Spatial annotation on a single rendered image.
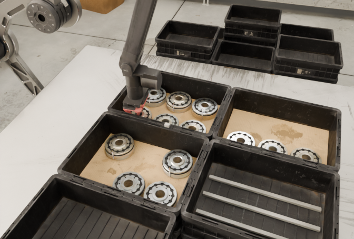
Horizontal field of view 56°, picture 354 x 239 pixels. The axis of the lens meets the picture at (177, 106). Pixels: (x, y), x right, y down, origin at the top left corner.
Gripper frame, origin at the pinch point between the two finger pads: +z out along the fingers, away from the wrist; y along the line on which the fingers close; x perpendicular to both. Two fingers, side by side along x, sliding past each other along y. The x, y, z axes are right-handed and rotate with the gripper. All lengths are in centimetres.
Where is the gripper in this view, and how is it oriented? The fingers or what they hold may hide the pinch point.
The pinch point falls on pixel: (137, 113)
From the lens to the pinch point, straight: 129.3
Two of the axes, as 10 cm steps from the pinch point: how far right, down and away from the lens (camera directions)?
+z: 0.1, 7.6, 6.5
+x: -9.7, -1.5, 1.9
